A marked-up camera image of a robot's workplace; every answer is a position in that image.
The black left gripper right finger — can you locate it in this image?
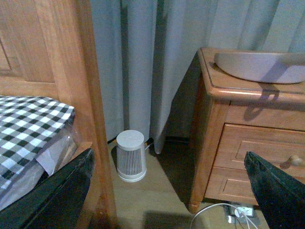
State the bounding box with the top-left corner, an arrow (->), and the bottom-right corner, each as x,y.
244,151 -> 305,229

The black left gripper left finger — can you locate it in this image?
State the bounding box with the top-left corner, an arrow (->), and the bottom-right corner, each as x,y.
0,148 -> 94,229

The beige plastic dustpan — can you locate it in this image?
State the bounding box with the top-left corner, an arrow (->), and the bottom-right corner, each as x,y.
214,52 -> 305,84

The round wooden drawer knob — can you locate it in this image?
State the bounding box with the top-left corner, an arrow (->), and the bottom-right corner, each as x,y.
288,155 -> 305,166

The floor power socket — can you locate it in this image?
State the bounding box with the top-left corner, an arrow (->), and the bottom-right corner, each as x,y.
224,202 -> 260,225

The black white checkered bedsheet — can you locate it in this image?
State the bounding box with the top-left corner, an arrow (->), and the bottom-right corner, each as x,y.
0,95 -> 75,191

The white cylindrical air purifier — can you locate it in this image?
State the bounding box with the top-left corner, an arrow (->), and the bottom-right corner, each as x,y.
116,130 -> 147,183

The wooden nightstand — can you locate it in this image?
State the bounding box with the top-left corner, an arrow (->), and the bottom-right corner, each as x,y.
188,48 -> 305,213

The wooden bed headboard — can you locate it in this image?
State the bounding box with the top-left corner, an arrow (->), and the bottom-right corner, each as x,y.
0,0 -> 117,229

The light grey curtain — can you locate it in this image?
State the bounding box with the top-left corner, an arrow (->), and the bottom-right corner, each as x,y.
91,0 -> 305,153

